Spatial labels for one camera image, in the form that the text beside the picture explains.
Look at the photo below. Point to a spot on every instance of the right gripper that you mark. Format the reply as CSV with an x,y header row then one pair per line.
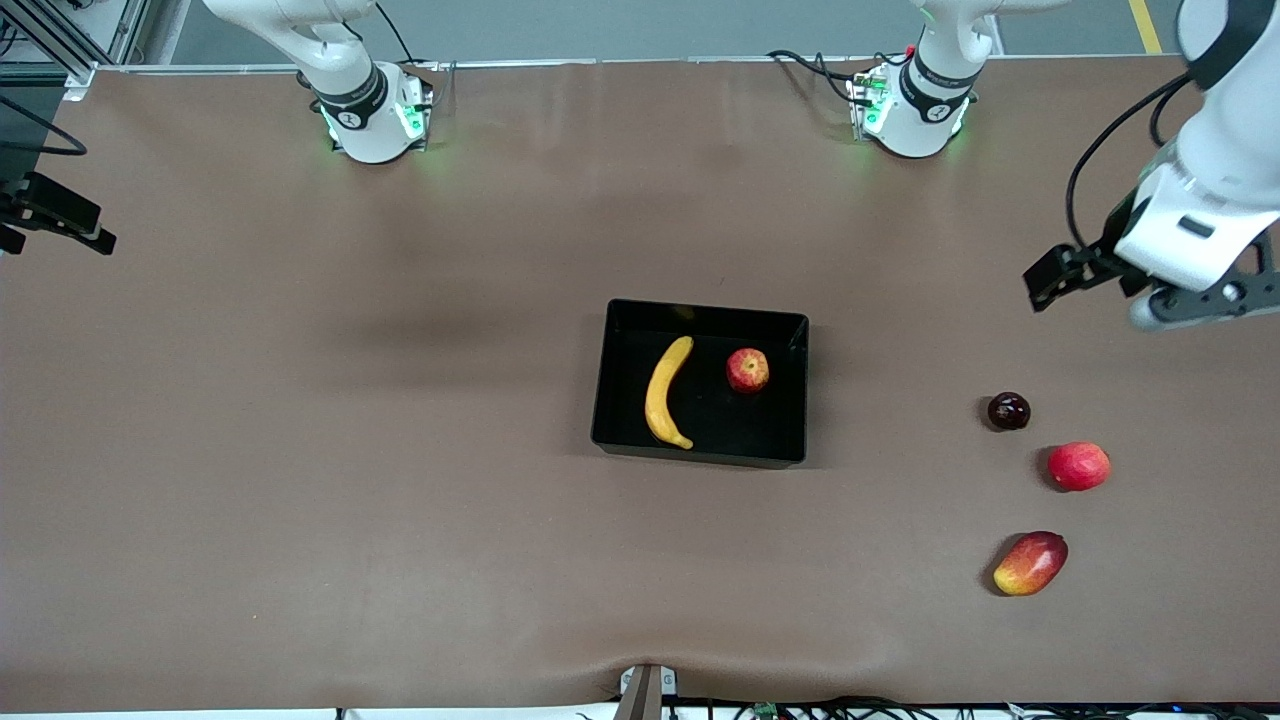
x,y
30,201

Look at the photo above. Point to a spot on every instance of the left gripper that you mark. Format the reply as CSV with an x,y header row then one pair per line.
x,y
1104,256

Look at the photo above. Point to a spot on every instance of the red yellow apple with stem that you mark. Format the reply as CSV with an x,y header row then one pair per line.
x,y
748,371

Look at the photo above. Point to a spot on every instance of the black rectangular plastic box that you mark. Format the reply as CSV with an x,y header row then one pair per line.
x,y
710,430

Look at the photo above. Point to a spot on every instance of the yellow banana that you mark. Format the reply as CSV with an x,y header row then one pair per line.
x,y
660,400

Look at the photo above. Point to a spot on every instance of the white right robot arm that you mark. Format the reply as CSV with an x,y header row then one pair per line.
x,y
375,130

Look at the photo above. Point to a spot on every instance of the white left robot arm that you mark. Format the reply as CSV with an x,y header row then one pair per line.
x,y
920,115

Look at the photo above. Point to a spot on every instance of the dark purple plum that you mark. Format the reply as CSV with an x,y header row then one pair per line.
x,y
1009,411

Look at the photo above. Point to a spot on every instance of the pinkish red round fruit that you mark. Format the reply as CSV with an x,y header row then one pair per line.
x,y
1079,466

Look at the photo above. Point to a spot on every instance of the red yellow mango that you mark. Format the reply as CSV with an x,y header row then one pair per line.
x,y
1032,563

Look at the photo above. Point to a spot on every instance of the large table cover sheet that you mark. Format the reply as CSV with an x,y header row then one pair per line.
x,y
400,450

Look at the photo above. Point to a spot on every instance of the small green circuit board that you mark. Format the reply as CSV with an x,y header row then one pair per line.
x,y
766,711

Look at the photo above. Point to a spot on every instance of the aluminium frame struts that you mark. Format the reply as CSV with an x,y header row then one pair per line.
x,y
80,72

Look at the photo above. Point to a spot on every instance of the grey table edge bracket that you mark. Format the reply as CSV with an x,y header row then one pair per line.
x,y
645,690

